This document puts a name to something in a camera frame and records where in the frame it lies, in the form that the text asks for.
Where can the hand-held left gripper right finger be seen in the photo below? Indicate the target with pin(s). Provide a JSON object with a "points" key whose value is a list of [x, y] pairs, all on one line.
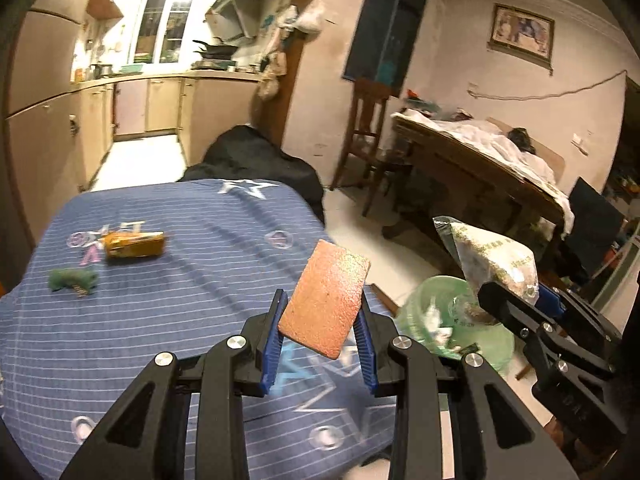
{"points": [[365, 355]]}

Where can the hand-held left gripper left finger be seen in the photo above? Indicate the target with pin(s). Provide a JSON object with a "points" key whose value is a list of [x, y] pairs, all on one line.
{"points": [[270, 355]]}

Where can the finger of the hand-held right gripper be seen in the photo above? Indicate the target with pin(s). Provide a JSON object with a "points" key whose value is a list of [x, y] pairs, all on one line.
{"points": [[510, 310], [547, 297]]}

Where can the printed clear plastic wrapper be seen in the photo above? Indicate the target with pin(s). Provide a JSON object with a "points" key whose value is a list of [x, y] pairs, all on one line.
{"points": [[495, 255]]}

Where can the orange sponge pad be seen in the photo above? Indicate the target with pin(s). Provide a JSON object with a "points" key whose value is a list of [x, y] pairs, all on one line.
{"points": [[325, 295]]}

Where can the green plastic bin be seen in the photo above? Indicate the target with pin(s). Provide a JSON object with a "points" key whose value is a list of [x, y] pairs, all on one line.
{"points": [[425, 295]]}

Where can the crumpled white paper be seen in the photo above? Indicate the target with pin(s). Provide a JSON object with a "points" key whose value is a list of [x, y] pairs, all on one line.
{"points": [[437, 322]]}

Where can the dark flat panel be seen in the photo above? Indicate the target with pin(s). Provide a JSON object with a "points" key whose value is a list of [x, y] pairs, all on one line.
{"points": [[595, 225]]}

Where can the blue striped star tablecloth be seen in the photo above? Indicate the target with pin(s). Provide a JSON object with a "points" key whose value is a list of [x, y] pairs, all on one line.
{"points": [[150, 335]]}

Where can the wooden dining table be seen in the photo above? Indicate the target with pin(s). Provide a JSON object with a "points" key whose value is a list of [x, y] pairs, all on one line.
{"points": [[465, 170]]}

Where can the dark object on table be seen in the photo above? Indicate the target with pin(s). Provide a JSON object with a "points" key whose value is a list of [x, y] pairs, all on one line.
{"points": [[521, 140]]}

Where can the white table cloth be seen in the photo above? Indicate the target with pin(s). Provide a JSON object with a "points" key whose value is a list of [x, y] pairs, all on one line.
{"points": [[500, 145]]}

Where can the yellow carton box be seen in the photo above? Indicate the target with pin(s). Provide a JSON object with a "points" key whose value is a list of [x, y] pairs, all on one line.
{"points": [[135, 245]]}

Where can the black cloth bundle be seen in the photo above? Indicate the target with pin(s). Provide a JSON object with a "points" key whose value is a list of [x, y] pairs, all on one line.
{"points": [[255, 160]]}

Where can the green fuzzy scrap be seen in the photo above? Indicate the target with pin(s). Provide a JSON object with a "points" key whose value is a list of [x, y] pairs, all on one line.
{"points": [[72, 280]]}

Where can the wooden chair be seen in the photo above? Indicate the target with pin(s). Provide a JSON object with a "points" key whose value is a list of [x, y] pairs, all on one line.
{"points": [[367, 120]]}

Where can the beige kitchen counter cabinets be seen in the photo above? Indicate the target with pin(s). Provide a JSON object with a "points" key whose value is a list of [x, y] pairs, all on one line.
{"points": [[160, 105]]}

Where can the beige hanging cloth bags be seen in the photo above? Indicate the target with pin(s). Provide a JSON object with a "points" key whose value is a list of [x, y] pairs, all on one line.
{"points": [[272, 60]]}

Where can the dark window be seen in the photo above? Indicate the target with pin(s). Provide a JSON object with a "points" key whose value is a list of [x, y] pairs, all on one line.
{"points": [[390, 30]]}

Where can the black frying pan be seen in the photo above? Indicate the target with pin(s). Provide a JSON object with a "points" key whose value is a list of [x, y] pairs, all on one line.
{"points": [[217, 51]]}

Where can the teal basin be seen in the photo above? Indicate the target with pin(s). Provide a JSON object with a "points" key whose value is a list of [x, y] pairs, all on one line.
{"points": [[134, 69]]}

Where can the metal pot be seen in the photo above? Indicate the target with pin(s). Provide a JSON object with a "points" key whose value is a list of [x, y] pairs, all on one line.
{"points": [[102, 70]]}

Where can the beige refrigerator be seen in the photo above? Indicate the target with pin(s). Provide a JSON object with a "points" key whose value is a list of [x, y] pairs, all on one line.
{"points": [[40, 110]]}

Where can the white hanging plastic bag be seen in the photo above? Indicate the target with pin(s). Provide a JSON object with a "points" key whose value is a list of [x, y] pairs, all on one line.
{"points": [[310, 16]]}

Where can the range hood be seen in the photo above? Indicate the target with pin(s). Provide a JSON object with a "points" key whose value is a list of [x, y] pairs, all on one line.
{"points": [[232, 15]]}

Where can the kitchen window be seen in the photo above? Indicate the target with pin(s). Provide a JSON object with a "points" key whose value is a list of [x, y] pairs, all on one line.
{"points": [[165, 20]]}

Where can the white wall switch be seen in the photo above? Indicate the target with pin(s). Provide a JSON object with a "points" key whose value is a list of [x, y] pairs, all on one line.
{"points": [[580, 141]]}

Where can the framed wall picture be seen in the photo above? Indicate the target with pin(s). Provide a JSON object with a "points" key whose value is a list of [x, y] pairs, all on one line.
{"points": [[522, 32]]}

